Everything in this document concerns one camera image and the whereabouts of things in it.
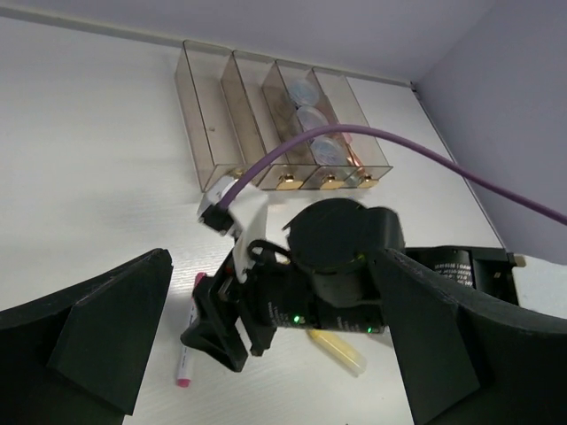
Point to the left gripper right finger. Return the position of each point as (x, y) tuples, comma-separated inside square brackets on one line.
[(466, 357)]

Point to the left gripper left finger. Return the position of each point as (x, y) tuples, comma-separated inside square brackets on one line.
[(78, 355)]

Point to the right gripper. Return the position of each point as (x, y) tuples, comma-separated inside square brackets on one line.
[(236, 319)]

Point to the pink marker pen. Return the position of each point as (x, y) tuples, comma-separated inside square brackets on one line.
[(186, 363)]

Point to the clear jar of paper clips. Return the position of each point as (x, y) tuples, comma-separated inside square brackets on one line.
[(310, 117)]

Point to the green correction tape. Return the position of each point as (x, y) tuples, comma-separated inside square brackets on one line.
[(352, 180)]

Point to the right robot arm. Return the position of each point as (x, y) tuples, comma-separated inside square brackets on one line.
[(333, 243)]

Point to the yellow highlighter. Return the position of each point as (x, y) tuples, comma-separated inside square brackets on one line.
[(340, 350)]

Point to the clear drawer bin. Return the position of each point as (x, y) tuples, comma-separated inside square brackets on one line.
[(348, 110), (283, 113), (213, 140), (243, 84)]

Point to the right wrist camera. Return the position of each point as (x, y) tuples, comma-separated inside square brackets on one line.
[(245, 219)]

